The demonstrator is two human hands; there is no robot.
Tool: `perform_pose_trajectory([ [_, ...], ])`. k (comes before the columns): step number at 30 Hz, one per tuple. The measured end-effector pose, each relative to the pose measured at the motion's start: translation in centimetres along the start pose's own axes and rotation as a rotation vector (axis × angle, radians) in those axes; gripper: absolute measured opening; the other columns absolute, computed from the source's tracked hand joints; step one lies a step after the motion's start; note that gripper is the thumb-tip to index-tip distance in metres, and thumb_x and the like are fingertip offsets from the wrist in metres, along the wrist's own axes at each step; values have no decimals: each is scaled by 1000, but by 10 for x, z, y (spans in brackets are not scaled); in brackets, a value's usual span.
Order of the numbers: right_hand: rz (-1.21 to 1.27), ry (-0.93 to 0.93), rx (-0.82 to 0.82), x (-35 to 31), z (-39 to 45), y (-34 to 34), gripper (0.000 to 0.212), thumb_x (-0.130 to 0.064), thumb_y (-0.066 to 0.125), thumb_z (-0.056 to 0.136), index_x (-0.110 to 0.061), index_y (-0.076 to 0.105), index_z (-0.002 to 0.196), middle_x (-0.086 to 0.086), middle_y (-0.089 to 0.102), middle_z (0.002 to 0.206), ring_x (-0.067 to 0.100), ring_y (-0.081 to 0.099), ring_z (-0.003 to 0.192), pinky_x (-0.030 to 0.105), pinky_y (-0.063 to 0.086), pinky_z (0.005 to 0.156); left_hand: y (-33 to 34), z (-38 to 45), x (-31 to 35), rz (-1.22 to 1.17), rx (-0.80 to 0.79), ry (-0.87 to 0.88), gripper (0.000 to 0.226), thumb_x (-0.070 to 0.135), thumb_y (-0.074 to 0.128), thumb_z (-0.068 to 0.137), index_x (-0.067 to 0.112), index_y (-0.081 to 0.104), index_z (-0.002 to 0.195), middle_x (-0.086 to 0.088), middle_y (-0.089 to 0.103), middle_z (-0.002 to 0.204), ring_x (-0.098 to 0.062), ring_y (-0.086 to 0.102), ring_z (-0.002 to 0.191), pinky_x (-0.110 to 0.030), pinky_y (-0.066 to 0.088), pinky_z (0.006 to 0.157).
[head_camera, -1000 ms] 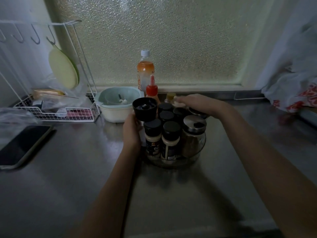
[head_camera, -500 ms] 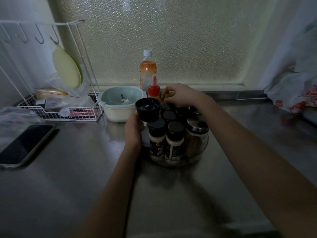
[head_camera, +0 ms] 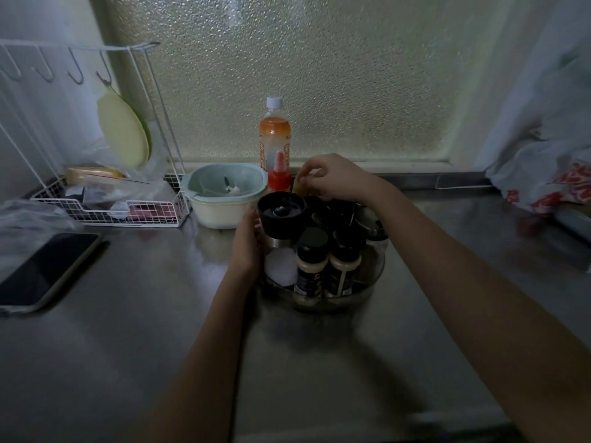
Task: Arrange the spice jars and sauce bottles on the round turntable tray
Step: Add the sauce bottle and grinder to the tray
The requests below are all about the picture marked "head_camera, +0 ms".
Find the person's left hand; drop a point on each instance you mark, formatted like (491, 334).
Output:
(247, 251)

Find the person's right hand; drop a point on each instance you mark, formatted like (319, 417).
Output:
(337, 179)

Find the black top salt grinder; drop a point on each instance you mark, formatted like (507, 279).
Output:
(281, 212)

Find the steel lid glass jar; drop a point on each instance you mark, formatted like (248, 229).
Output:
(369, 222)

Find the red cap sauce bottle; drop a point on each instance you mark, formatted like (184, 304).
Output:
(279, 179)

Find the clear round turntable tray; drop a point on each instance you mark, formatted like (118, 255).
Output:
(369, 283)

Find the person's left forearm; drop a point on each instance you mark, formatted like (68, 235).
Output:
(203, 364)

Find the person's right forearm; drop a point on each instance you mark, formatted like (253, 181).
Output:
(485, 309)

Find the orange drink bottle white cap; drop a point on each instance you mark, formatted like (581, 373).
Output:
(274, 133)

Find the small white utensil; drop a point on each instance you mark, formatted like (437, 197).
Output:
(229, 188)

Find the teal and white bowl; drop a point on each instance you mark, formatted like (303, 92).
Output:
(208, 179)

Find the small pink packet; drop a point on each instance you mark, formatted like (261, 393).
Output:
(143, 212)

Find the frosted glass window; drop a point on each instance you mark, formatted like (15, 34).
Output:
(300, 73)

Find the pale yellow round plate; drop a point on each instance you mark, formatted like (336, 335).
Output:
(122, 131)

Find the yellow packet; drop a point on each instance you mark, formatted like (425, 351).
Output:
(92, 172)

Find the white plastic bag red print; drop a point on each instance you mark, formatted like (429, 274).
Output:
(535, 175)

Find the black smartphone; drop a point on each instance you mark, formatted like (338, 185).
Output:
(46, 267)

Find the large clear plastic bag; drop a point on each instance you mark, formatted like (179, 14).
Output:
(23, 221)

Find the grey metal container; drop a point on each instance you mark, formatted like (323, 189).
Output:
(575, 219)

